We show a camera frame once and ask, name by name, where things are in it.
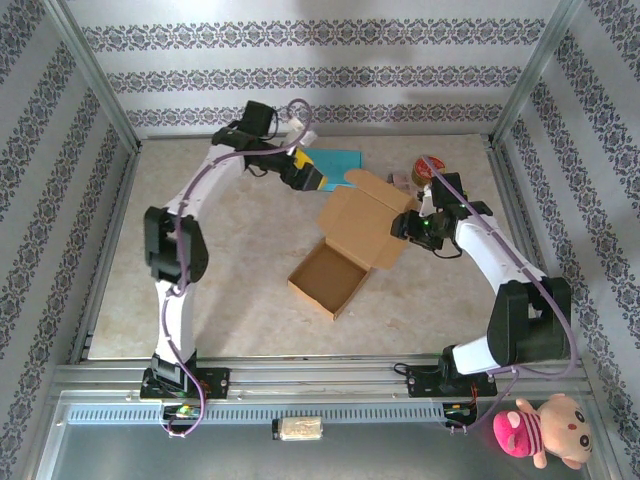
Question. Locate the blue and white paper box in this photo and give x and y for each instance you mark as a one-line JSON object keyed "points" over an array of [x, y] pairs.
{"points": [[340, 165]]}

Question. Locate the brown cardboard box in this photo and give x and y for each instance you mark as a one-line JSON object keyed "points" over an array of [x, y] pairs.
{"points": [[360, 225]]}

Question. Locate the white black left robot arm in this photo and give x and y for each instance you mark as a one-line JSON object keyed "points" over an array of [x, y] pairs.
{"points": [[175, 325]]}

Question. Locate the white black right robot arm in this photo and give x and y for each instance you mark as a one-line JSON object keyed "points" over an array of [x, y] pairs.
{"points": [[490, 260]]}

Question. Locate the round tin with red lid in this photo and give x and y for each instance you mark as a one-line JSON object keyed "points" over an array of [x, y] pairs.
{"points": [[425, 167]]}

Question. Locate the pink and beige plush toy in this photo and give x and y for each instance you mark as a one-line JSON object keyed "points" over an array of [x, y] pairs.
{"points": [[560, 430]]}

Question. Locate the aluminium side rail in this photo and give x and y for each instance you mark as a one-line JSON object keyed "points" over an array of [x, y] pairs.
{"points": [[511, 190], [107, 250]]}

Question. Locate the aluminium frame post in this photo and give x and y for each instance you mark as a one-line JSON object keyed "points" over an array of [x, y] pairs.
{"points": [[534, 75], [95, 75]]}

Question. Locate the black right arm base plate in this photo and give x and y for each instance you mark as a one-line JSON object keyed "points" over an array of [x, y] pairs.
{"points": [[420, 380]]}

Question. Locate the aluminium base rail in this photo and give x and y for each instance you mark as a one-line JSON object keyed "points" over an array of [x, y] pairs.
{"points": [[320, 380]]}

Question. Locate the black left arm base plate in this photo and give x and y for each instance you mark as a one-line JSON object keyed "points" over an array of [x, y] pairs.
{"points": [[215, 382]]}

